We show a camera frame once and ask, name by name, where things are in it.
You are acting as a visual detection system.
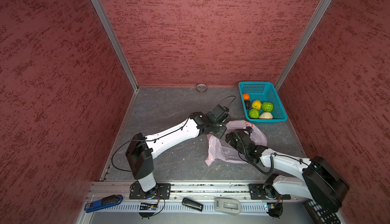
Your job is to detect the orange fruit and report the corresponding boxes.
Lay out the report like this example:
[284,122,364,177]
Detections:
[242,94,250,101]

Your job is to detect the green fruit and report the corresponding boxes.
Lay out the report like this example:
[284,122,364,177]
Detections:
[262,102,274,112]
[248,108,260,119]

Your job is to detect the teal plastic basket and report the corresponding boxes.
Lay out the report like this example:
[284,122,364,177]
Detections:
[238,81,287,124]

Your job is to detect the beige brown fruit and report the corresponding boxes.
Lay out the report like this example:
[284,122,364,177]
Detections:
[259,112,273,119]

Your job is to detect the right circuit board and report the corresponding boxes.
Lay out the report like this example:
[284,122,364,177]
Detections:
[267,202,283,219]

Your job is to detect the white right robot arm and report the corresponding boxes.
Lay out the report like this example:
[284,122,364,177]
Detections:
[225,129,350,212]

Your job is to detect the yellow fruit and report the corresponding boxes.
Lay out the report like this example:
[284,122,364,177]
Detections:
[251,100,262,110]

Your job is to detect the left circuit board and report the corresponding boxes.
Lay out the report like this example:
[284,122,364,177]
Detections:
[139,202,159,211]

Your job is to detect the grey plastic handle device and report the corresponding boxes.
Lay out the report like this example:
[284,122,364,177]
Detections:
[214,198,241,215]

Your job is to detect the dark avocado fruit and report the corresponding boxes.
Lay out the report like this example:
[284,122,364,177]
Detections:
[244,100,252,110]

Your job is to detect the aluminium front rail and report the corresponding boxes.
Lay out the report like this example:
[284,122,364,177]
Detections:
[87,175,314,201]

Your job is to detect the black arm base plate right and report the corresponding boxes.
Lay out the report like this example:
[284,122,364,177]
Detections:
[248,183,291,201]

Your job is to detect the aluminium corner post left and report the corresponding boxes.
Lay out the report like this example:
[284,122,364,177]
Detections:
[91,0,139,93]

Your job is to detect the black remote stick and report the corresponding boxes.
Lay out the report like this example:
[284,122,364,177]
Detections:
[182,198,204,212]

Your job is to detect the aluminium corner post right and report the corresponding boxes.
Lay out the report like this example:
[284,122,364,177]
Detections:
[274,0,332,91]

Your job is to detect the aluminium corner post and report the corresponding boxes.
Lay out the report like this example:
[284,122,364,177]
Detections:
[274,0,332,91]
[91,0,139,93]

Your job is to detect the circuit board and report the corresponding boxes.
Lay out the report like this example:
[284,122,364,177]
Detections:
[139,202,159,211]
[267,202,283,219]

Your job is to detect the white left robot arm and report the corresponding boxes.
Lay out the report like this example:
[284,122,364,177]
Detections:
[126,104,231,195]

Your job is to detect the black calculator keypad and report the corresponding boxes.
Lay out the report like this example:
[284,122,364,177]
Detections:
[303,200,341,224]

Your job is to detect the pink plastic bag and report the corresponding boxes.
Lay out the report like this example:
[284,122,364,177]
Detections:
[205,120,268,166]

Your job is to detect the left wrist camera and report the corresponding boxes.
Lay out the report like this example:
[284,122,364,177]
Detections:
[211,104,230,123]

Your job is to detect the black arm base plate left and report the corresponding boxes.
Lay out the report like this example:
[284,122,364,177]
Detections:
[129,182,171,200]

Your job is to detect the blue utility tool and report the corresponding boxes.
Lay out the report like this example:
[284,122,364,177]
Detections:
[84,195,124,213]

